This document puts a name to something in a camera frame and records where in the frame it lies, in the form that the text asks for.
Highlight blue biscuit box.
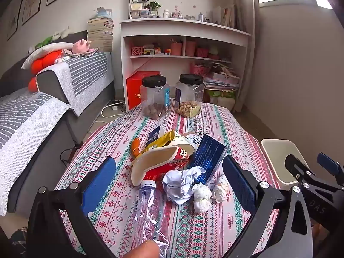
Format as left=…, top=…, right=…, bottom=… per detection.
left=188, top=134, right=229, bottom=184

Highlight white bookshelf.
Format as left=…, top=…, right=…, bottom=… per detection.
left=118, top=0, right=252, bottom=108

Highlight clear jar with pistachios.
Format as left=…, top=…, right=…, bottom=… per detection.
left=174, top=74, right=205, bottom=119

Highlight pink mesh basket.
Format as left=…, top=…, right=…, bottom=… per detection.
left=191, top=64, right=210, bottom=76

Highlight red gift box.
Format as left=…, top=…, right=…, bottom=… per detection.
left=126, top=70, right=161, bottom=111

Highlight black floor cable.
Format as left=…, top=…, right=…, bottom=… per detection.
left=60, top=144, right=81, bottom=165

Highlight grey sofa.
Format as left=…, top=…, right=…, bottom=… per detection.
left=0, top=29, right=116, bottom=215

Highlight upright books on shelf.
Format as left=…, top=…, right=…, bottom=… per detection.
left=213, top=4, right=237, bottom=29

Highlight crushed red paper cup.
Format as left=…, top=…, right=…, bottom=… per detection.
left=131, top=144, right=197, bottom=186

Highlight patterned tablecloth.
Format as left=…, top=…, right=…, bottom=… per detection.
left=55, top=101, right=283, bottom=258

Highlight clear plastic bottle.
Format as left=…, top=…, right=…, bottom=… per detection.
left=134, top=179, right=170, bottom=258

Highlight green plush toy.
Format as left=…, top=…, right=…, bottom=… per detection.
left=35, top=36, right=54, bottom=50

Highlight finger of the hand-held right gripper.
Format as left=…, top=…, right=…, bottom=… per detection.
left=317, top=152, right=344, bottom=186
left=284, top=154, right=310, bottom=180

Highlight pink storage bin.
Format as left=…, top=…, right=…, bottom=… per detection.
left=170, top=41, right=183, bottom=56
left=185, top=41, right=197, bottom=57

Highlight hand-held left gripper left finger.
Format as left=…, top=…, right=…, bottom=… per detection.
left=25, top=156, right=119, bottom=258

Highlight blue and white packet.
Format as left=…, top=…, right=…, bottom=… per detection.
left=146, top=124, right=164, bottom=147

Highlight striped armrest cover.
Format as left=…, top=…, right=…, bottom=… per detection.
left=36, top=51, right=115, bottom=117

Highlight orange cushion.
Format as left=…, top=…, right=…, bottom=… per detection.
left=28, top=50, right=63, bottom=92

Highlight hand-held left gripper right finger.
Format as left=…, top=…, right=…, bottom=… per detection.
left=223, top=154, right=314, bottom=258

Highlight orange wrapper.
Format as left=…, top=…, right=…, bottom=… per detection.
left=131, top=137, right=142, bottom=156

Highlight stack of books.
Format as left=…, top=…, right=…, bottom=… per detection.
left=86, top=17, right=115, bottom=53

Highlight white pillow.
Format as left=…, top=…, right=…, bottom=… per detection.
left=21, top=42, right=74, bottom=69

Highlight tied stack of papers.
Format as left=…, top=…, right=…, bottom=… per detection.
left=203, top=63, right=240, bottom=97

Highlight small potted plant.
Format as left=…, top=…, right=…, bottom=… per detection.
left=147, top=1, right=162, bottom=17

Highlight green package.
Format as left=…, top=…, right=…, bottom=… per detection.
left=206, top=89, right=236, bottom=100

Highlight crumpled white paper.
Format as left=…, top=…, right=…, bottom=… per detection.
left=162, top=166, right=206, bottom=205

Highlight crumpled tissue ball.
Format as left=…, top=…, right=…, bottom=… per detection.
left=212, top=175, right=230, bottom=203
left=191, top=182, right=213, bottom=212

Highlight yellow snack wrapper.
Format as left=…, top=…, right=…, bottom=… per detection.
left=142, top=130, right=179, bottom=154

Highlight person's left hand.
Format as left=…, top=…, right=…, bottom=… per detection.
left=122, top=240, right=161, bottom=258

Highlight striped seat cover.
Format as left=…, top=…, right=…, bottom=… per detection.
left=0, top=91, right=73, bottom=217

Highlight pink plush toy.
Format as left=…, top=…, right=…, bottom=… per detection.
left=72, top=39, right=93, bottom=54

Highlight clear jar with brown nuts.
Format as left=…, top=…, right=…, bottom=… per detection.
left=140, top=75, right=170, bottom=120

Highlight white plastic bin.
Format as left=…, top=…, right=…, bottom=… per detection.
left=261, top=139, right=309, bottom=184

